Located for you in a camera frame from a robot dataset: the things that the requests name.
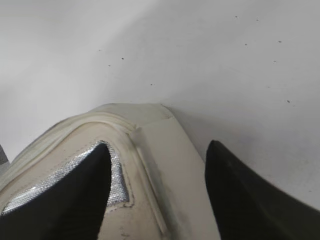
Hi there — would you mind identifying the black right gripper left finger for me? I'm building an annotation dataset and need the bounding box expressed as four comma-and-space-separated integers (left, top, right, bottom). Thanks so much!
0, 143, 112, 240

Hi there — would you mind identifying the cream white zipper bag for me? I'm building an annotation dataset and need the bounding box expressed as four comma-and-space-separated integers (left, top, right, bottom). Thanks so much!
0, 103, 220, 240

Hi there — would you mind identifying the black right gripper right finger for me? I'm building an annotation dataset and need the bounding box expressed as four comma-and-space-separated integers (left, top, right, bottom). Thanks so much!
204, 140, 320, 240

